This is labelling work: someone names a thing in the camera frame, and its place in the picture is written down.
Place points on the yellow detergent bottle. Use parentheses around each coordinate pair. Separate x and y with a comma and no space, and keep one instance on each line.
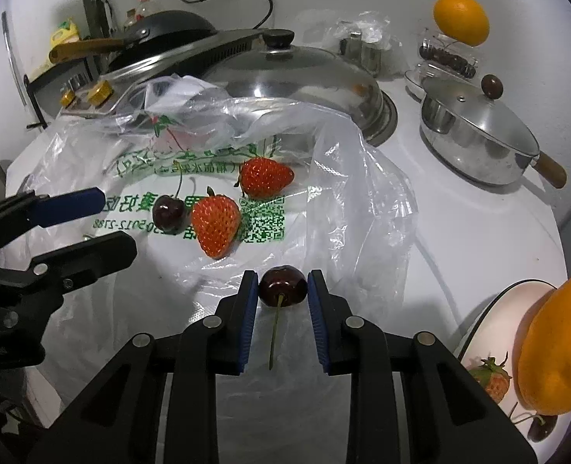
(65,34)

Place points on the red cap bottle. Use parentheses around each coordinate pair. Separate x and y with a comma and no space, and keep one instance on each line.
(144,5)

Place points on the large steel wok lid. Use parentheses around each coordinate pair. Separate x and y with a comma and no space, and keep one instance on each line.
(304,77)

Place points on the steel cups in plastic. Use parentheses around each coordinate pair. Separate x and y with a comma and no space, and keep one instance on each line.
(367,51)

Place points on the grey vertical pipe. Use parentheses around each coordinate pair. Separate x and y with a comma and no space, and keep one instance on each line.
(88,0)

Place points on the large orange with stem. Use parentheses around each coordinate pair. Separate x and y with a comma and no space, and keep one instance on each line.
(556,348)

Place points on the red strawberry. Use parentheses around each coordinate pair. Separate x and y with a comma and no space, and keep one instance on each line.
(493,382)
(266,176)
(216,227)

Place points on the round orange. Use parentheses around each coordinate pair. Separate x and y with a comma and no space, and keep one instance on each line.
(461,19)

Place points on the silver induction cooker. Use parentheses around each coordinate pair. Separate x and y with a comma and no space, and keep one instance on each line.
(208,48)

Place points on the dark red cherry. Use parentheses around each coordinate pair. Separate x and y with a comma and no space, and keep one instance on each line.
(539,430)
(169,213)
(283,286)

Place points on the white plate with black rim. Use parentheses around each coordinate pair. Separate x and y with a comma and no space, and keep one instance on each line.
(498,326)

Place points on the clear plastic fruit box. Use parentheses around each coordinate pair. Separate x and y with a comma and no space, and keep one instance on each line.
(447,58)

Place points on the clear plastic bag green print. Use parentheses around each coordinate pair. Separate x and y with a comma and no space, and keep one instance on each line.
(314,193)

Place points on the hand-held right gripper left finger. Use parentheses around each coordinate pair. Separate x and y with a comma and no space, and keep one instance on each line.
(249,319)

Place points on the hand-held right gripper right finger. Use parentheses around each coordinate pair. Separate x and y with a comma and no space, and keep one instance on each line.
(320,319)

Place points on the black metal rack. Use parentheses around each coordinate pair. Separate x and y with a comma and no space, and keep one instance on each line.
(30,101)

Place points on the black umbrella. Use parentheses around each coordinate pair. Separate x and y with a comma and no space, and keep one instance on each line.
(105,9)

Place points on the saucepan lid with wooden knob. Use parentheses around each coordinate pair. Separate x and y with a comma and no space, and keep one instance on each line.
(478,111)

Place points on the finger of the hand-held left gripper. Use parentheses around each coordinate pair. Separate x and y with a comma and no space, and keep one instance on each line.
(92,256)
(72,205)

